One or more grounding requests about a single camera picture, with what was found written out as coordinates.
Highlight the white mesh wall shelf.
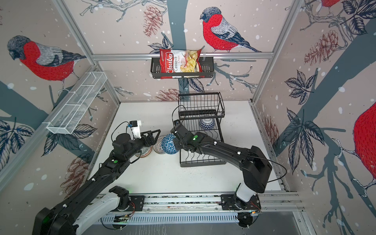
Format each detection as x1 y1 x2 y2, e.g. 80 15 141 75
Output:
47 71 107 134

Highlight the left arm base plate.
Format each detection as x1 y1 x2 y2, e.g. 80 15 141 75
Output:
115 195 145 212

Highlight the black two-tier dish rack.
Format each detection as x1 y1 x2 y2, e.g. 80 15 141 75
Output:
178 92 226 167

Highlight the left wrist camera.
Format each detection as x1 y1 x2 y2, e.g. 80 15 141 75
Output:
128 120 142 139

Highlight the blue geometric patterned bowl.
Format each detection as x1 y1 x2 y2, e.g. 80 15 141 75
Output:
161 134 178 155

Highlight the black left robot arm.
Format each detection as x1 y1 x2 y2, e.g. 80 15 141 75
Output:
32 130 161 235

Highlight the red cassava chips bag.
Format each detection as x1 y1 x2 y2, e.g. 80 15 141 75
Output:
160 49 202 73

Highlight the white brown patterned bowl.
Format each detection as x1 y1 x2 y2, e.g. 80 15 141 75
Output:
153 136 165 154

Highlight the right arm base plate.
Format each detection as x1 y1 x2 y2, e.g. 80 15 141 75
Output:
219 194 261 212

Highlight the grey green patterned bowl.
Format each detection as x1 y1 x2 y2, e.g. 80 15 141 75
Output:
137 146 153 158

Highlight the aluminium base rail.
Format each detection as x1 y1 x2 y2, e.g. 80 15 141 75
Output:
88 190 303 213

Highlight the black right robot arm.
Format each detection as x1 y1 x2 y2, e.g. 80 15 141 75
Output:
170 124 272 203

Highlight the black wall basket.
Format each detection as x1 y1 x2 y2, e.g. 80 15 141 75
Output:
150 57 214 79

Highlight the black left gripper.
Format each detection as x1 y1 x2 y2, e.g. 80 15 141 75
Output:
124 129 161 161

